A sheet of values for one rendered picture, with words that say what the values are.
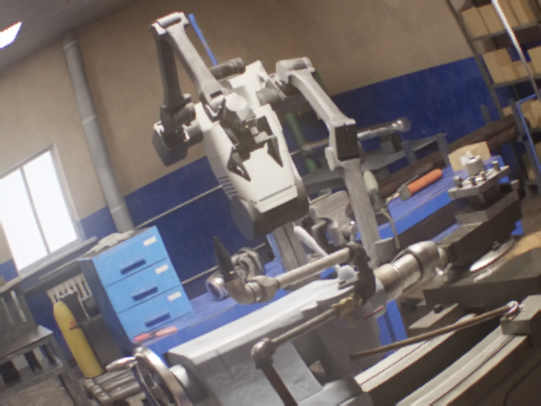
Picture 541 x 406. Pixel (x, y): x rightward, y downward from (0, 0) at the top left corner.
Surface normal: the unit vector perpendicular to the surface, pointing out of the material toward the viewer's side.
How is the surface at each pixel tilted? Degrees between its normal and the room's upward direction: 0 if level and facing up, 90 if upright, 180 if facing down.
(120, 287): 90
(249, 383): 75
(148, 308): 90
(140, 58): 90
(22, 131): 90
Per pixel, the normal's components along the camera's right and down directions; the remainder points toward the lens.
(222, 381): 0.34, -0.31
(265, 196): 0.40, -0.06
